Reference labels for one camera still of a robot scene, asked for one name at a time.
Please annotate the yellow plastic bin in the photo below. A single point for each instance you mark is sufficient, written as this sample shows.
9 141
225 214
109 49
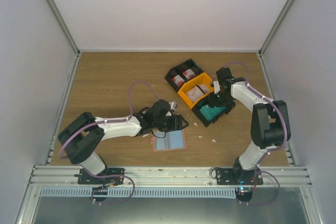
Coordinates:
201 79

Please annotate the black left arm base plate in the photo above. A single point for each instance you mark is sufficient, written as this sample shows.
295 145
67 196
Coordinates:
111 176

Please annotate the red white cards in bin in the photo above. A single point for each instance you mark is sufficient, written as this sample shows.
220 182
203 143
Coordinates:
181 78

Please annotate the black bin right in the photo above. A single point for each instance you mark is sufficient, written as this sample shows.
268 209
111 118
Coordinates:
196 111

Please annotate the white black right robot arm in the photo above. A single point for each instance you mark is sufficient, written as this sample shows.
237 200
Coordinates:
270 127

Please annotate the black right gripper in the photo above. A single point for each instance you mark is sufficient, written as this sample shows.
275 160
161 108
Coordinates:
212 103

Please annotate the black divided bin left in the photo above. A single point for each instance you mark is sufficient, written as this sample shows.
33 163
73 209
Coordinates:
188 64

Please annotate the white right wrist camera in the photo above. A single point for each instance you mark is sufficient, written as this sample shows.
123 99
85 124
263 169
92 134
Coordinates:
216 86

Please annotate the pink patterned cards in bin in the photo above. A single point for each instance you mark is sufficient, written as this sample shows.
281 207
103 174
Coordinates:
197 92

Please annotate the teal cards stack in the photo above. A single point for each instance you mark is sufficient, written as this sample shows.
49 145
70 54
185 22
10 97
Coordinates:
211 114

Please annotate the aluminium front rail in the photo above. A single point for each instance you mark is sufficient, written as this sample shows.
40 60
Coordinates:
147 176

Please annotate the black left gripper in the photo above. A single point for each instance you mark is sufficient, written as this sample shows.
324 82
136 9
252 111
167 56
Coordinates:
176 124

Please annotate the grey slotted cable duct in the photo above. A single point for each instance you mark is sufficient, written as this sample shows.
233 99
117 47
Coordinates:
142 192

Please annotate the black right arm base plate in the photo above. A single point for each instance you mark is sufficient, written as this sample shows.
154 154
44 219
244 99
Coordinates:
227 176

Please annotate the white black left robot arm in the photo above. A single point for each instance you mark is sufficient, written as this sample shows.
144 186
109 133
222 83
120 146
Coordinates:
80 138

